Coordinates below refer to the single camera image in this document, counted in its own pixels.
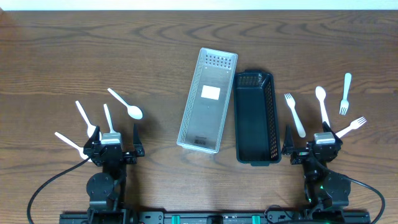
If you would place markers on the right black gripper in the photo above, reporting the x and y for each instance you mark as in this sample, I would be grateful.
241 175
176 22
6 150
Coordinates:
300 155

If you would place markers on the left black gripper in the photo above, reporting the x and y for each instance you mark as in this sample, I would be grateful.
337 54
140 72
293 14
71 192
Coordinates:
114 154

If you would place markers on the white perforated plastic basket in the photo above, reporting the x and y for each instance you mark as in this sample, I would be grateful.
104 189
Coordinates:
207 103

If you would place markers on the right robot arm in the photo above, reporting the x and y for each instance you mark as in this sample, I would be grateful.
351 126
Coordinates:
322 187

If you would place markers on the black perforated plastic basket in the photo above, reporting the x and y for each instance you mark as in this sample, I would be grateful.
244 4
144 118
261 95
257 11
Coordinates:
255 117

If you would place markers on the white plastic spoon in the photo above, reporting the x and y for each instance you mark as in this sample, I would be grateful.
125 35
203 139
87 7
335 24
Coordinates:
133 111
108 118
90 127
72 144
321 95

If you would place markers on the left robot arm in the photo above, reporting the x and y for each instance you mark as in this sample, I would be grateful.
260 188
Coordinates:
106 188

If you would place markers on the white plastic fork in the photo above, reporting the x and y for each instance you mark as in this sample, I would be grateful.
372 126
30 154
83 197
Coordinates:
353 125
344 104
291 103

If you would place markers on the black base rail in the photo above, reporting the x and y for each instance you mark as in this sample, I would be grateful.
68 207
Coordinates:
271 216

